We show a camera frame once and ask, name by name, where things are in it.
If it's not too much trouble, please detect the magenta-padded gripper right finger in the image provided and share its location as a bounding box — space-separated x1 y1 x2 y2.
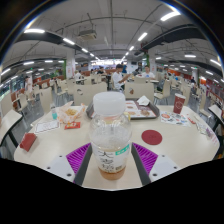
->
130 142 182 187

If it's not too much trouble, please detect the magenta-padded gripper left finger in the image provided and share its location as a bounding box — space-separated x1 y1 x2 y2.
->
45 142 94 187

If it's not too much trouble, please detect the clear white-capped drink bottle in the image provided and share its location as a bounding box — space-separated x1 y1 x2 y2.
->
88 91 133 181

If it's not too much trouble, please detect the flat round red coaster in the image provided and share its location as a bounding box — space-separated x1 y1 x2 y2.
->
141 129 163 146

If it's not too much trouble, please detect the red folded box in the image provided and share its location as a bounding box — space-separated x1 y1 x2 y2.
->
19 132 38 153

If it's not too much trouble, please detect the white bordered card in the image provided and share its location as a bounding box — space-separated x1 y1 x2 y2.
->
34 119 61 135

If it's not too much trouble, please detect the small red sauce packet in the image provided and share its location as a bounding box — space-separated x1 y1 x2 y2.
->
64 121 82 130

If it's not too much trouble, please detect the colourful sticker sheet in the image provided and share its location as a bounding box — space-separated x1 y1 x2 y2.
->
160 110 192 128

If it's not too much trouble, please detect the small teal-liquid bottle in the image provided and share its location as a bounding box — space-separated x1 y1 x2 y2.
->
50 103 58 121

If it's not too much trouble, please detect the clear bag of fried snacks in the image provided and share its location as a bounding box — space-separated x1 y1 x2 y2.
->
57 101 87 124

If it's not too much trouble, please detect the clear-sleeved leaflet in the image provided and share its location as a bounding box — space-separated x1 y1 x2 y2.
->
195 122 219 143

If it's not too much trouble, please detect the dark food tray with liner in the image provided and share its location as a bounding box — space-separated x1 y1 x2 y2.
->
85 98 160 120

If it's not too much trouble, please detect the red paper cup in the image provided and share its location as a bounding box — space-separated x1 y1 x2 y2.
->
172 93 187 115

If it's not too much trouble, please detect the crumpled white napkin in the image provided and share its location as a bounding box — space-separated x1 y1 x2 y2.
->
136 95 152 107

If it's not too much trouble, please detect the beige neighbouring table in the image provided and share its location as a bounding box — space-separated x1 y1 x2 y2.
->
0 109 24 148
208 103 224 131

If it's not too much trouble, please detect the group of beige chairs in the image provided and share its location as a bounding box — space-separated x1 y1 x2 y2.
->
0 71 214 118

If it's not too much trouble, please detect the person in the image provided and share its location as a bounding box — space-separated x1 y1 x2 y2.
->
111 63 131 92
141 65 156 80

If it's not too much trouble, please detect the ceiling air conditioner unit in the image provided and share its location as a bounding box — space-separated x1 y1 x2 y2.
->
77 29 98 42

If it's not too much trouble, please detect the group of ceiling lights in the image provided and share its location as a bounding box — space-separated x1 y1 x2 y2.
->
0 9 224 88

